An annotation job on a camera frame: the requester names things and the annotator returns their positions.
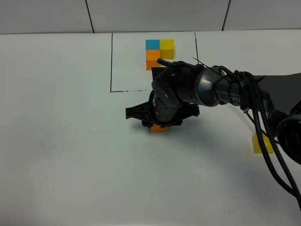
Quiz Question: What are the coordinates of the yellow template block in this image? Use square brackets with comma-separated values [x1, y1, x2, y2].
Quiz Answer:
[160, 39, 174, 59]

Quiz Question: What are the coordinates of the blue template block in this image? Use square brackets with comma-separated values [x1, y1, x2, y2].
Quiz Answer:
[145, 40, 160, 50]

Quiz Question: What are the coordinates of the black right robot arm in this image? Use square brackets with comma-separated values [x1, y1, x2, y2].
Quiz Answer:
[126, 65, 301, 162]

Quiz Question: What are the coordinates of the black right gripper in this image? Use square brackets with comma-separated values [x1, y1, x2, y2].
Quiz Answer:
[126, 68, 199, 127]

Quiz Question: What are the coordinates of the orange template block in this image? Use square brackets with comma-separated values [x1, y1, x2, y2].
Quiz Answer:
[146, 49, 161, 70]

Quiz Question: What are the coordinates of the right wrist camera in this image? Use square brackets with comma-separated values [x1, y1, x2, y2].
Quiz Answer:
[151, 67, 167, 82]

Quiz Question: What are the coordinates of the black braided cable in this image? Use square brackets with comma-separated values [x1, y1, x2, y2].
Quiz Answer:
[244, 72, 301, 212]

